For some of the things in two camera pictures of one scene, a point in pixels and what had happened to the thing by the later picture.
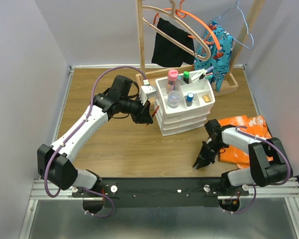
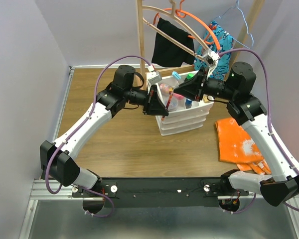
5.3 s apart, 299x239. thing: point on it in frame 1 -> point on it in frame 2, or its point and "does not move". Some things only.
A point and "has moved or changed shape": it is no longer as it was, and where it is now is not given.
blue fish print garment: [214, 53] does not move
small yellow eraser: [206, 98] does not move
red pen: [158, 107] has moved or changed shape
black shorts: [167, 53] does not move
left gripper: [143, 116] -> [153, 105]
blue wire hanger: [236, 6] does not move
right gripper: [206, 158] -> [191, 87]
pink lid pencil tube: [172, 77] -> [164, 88]
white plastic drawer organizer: [183, 102] does not move
